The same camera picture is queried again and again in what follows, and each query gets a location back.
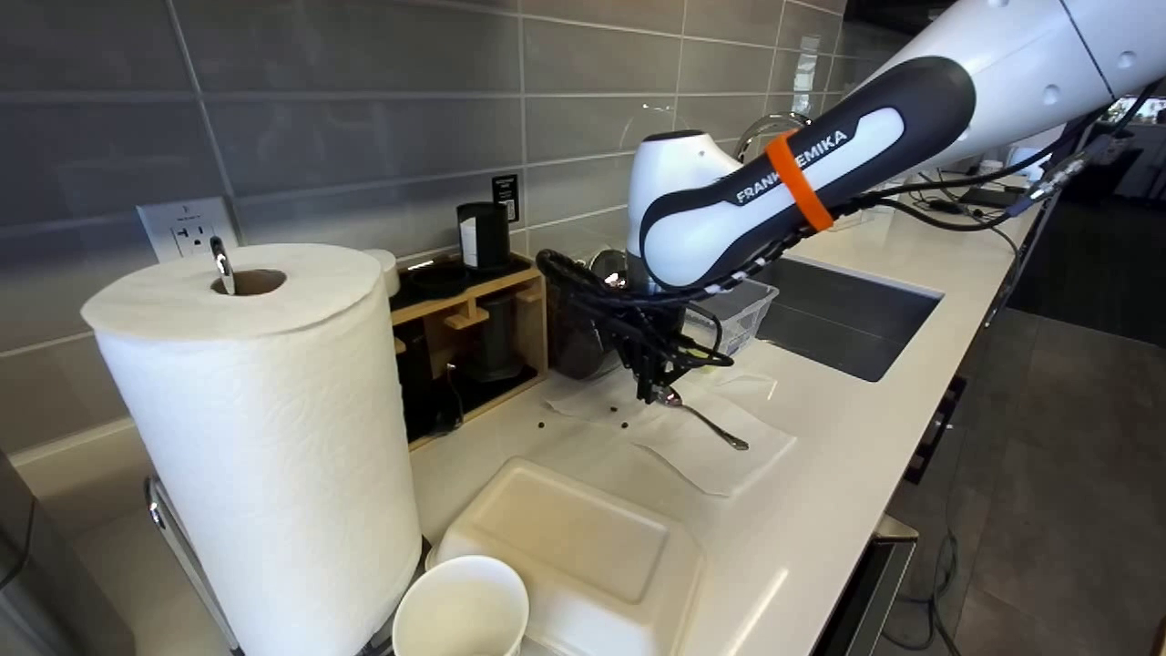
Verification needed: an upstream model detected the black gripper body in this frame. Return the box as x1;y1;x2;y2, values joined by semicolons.
604;299;703;381

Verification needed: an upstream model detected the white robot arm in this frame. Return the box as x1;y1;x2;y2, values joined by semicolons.
628;0;1166;306

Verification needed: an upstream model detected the clear plastic container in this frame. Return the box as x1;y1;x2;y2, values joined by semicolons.
681;281;777;356

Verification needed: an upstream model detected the white paper napkin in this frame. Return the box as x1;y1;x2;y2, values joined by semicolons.
632;393;795;501

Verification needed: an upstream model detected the wooden organizer rack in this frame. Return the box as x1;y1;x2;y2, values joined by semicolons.
390;257;546;440

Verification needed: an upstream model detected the black and white mug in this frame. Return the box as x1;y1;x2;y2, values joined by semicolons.
455;201;512;269

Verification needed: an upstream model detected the dark kitchen sink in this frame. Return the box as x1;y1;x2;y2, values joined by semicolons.
757;260;936;384

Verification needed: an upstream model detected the white paper cup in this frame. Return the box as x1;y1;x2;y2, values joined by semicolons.
390;554;530;656

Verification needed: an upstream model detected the white paper towel roll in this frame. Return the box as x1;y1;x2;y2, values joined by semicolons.
77;240;428;656

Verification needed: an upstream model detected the metal paper towel holder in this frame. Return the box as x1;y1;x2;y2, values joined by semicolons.
144;235;429;656

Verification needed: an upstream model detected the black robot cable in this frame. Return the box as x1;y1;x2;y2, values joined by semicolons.
534;83;1166;399

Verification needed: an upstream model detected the white wall outlet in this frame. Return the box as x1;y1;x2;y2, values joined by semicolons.
134;197;239;263

